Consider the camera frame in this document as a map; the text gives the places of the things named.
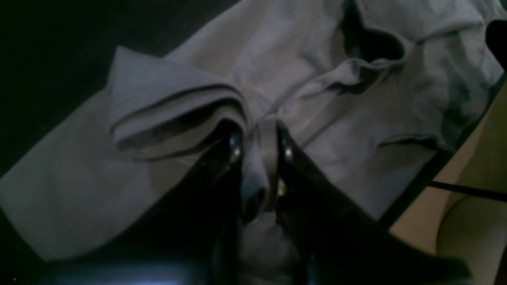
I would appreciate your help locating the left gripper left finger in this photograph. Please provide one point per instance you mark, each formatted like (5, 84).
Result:
(172, 243)

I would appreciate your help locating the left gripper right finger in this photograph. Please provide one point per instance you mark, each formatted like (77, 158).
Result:
(340, 244)

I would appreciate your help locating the grey T-shirt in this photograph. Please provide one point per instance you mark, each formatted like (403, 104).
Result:
(369, 90)

